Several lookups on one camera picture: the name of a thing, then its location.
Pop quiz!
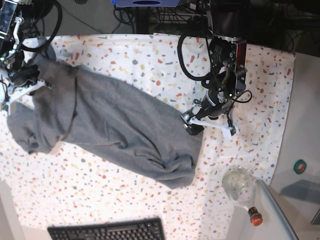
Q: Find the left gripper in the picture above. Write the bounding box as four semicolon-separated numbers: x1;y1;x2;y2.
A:
181;89;239;139

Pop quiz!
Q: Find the black keyboard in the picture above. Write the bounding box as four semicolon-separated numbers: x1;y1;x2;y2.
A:
47;218;165;240

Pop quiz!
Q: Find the terrazzo pattern tablecloth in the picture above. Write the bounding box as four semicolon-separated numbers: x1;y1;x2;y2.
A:
0;34;296;240

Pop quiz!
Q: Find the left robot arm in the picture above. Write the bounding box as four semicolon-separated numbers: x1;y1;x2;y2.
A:
177;0;251;138

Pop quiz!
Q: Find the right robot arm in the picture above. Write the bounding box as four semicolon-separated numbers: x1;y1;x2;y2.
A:
0;0;63;114

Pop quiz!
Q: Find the green tape roll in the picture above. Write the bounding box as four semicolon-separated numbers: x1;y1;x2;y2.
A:
293;159;307;175

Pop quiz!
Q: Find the clear bottle with red cap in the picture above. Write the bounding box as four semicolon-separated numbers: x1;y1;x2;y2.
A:
222;166;263;227

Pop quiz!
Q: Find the grey t-shirt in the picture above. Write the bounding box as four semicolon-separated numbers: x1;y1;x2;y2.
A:
6;36;204;190

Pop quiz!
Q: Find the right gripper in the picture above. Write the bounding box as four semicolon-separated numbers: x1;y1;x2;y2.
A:
0;57;52;115

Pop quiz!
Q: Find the blue box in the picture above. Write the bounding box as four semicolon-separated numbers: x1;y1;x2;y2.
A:
111;0;189;8

